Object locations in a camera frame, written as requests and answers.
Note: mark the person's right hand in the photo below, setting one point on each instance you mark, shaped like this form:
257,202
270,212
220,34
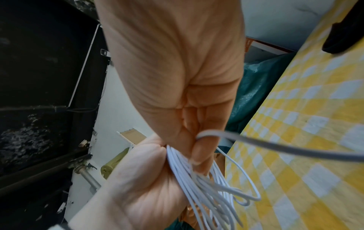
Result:
170,56

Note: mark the person's left hand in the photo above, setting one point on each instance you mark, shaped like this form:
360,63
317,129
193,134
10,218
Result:
136,186

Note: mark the yellow green bag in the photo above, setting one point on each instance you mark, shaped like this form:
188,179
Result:
113,164

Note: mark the grey metal pipe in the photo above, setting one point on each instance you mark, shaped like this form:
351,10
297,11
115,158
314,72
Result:
89,178

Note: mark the white metal shelf rack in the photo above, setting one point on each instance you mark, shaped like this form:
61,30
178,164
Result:
133,136

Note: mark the orange poster board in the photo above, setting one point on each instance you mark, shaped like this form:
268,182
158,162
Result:
248,45

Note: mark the upright open green sack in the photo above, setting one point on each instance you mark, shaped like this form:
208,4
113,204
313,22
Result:
256,85

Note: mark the small pale leaning board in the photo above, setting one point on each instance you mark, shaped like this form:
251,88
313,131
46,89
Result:
264,50

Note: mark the large grey board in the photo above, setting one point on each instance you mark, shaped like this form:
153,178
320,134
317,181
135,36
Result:
278,20

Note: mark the yellow checkered tablecloth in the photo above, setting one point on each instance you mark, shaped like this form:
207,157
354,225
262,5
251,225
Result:
307,112

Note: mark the small grey wall device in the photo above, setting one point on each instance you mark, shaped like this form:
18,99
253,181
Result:
105,54

